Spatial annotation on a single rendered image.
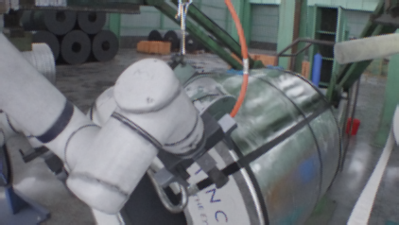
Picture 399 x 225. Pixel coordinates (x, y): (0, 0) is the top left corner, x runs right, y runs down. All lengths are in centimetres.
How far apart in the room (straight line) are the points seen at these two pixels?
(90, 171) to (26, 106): 14
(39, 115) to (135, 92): 16
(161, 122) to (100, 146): 9
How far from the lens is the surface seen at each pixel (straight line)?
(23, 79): 45
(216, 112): 78
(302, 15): 648
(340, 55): 46
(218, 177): 74
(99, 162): 38
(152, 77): 38
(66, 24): 1318
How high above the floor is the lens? 157
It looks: 15 degrees down
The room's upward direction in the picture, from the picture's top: 4 degrees clockwise
